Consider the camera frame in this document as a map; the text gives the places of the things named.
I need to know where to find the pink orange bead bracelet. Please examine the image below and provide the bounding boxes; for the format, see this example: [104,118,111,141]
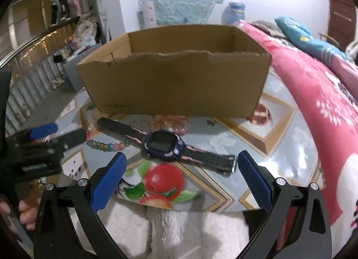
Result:
[149,116,191,134]

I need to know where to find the red floral blanket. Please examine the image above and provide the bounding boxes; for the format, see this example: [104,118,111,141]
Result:
[233,20,358,237]

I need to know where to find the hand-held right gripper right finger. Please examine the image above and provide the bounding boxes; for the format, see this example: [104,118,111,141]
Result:
[237,150,332,259]

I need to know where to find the multicolour bead bracelet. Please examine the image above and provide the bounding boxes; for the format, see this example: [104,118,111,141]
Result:
[85,129,130,152]

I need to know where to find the person's left hand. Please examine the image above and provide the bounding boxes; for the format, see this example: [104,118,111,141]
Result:
[18,200,37,230]

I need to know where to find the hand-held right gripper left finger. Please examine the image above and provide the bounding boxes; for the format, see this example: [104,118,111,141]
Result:
[33,151,128,259]

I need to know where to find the blue water jug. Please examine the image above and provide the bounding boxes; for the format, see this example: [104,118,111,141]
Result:
[222,2,246,25]

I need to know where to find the brown wooden door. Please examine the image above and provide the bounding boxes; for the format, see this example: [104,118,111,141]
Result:
[328,0,358,50]

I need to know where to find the teal patterned pillow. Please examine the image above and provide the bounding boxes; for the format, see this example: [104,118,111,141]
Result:
[275,16,349,60]

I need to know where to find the pile of clothes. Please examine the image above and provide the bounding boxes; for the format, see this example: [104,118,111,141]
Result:
[73,13,104,50]

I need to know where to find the purple black smart watch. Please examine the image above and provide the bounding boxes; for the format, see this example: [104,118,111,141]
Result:
[96,117,238,175]

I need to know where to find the white fluffy garment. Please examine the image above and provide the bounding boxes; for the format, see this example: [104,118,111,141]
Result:
[98,200,249,259]

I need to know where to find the hanging clothes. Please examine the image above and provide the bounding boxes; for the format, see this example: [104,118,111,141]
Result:
[50,0,93,25]

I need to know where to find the black white cloth bundle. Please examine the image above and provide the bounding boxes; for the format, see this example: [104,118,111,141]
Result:
[345,40,358,67]

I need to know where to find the fruit print tablecloth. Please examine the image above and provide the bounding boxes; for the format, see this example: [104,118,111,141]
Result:
[53,72,326,215]

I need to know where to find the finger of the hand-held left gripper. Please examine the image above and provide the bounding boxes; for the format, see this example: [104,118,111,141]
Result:
[49,129,87,150]
[17,123,59,143]

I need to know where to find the wooden chair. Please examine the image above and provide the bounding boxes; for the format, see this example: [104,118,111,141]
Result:
[319,33,340,47]

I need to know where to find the brown cardboard box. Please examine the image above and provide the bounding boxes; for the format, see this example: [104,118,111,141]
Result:
[76,24,272,118]

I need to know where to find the grey patterned cushion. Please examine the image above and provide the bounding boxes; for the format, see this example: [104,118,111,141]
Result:
[252,20,283,36]

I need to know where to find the metal stair railing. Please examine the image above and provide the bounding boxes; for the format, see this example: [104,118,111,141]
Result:
[0,16,81,125]

